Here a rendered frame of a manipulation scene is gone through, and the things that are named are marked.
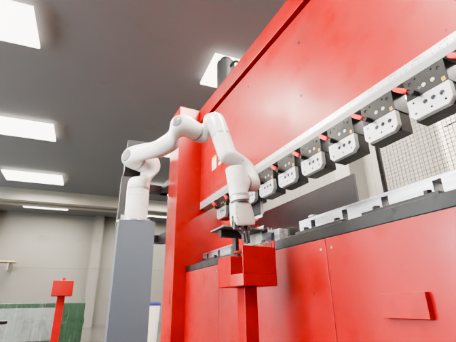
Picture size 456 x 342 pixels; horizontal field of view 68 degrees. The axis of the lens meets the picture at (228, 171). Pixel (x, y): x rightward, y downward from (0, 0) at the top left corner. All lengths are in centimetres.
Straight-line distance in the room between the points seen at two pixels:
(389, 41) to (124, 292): 157
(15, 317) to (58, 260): 637
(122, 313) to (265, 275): 71
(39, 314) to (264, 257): 501
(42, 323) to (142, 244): 443
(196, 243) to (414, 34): 208
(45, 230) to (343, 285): 1169
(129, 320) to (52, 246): 1077
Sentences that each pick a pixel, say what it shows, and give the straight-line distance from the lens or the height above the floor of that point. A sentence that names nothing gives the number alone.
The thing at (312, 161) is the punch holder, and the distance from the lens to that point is 167.
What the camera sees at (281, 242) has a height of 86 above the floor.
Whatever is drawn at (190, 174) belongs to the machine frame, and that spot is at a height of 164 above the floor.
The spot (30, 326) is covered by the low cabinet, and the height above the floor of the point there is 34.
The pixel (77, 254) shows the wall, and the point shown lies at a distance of 1237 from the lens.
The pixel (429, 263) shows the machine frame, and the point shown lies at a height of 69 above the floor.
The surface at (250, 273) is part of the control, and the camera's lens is 135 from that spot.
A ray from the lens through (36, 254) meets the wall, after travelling 1246.
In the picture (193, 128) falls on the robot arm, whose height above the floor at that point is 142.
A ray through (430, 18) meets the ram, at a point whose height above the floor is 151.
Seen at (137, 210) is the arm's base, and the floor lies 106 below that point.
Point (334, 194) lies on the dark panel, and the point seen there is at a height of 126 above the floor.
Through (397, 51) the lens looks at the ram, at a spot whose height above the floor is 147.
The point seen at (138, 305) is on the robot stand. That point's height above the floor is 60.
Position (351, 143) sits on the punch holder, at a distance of 150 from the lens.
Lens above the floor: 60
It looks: 21 degrees up
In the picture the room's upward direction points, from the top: 1 degrees counter-clockwise
